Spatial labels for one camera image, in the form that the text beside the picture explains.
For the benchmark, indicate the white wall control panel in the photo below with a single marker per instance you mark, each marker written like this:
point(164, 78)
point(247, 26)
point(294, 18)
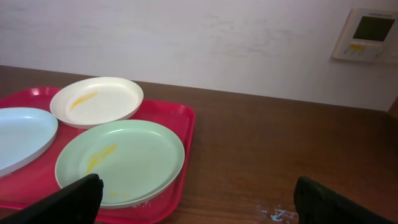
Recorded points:
point(369, 35)

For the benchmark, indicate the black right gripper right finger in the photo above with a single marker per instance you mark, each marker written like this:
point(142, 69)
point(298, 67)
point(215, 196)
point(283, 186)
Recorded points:
point(316, 203)

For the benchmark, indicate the light blue plate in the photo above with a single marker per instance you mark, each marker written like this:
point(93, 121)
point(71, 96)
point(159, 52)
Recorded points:
point(26, 133)

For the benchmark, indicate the red plastic tray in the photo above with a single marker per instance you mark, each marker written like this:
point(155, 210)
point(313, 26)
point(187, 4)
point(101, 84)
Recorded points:
point(36, 180)

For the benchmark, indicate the light green plate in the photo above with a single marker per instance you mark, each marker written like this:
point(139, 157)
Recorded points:
point(135, 159)

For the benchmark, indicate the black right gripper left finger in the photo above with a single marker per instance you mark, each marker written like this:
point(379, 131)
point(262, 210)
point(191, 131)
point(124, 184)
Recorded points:
point(78, 203)

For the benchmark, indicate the cream white plate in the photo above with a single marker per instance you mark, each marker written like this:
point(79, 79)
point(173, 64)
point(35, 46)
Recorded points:
point(95, 101)

